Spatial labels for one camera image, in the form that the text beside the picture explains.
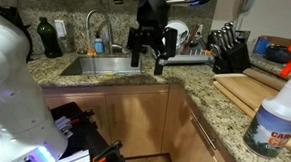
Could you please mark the wooden rolling pin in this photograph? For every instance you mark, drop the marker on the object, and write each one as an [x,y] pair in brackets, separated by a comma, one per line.
[274,83]

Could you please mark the wooden cutting board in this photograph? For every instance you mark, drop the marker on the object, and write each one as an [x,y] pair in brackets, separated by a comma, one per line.
[245,91]

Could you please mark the curved steel tap spout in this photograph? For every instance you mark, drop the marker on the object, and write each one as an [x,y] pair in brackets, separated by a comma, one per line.
[105,23]

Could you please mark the grey dish rack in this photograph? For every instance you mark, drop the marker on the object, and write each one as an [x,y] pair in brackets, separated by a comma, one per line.
[194,55]

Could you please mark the steel drawer handle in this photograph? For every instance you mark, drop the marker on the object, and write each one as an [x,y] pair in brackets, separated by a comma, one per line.
[209,140]

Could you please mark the black cart with clamps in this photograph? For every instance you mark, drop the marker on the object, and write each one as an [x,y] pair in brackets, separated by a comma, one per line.
[85,135]

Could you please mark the white wall outlet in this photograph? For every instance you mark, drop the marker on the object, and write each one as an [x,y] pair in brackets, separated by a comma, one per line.
[60,28]

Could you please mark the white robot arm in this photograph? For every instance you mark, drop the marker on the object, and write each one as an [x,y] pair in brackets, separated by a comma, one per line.
[28,132]

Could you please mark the dark green glass bottle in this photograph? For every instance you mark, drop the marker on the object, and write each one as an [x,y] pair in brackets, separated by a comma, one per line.
[48,35]

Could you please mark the white plate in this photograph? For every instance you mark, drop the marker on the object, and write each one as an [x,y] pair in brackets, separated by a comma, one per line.
[182,33]

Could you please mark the white spray bottle red trigger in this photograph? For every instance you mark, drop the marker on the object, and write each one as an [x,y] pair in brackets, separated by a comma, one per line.
[270,129]

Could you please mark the black knife block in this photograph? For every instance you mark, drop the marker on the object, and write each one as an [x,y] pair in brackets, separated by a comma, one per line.
[231,53]

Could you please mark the dark blue bowl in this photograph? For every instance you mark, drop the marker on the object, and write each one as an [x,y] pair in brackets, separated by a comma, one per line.
[277,53]

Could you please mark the blue soap pump bottle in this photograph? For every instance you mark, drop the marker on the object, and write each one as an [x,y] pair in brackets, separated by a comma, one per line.
[98,43]

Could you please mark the orange sponge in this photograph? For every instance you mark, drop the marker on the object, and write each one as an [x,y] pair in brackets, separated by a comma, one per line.
[92,52]

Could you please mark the stainless steel sink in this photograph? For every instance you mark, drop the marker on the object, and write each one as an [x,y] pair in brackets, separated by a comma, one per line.
[102,66]

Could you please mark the blue can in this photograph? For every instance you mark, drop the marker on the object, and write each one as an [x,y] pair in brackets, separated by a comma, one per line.
[261,44]

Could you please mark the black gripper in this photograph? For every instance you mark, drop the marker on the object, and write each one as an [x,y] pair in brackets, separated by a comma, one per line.
[152,31]

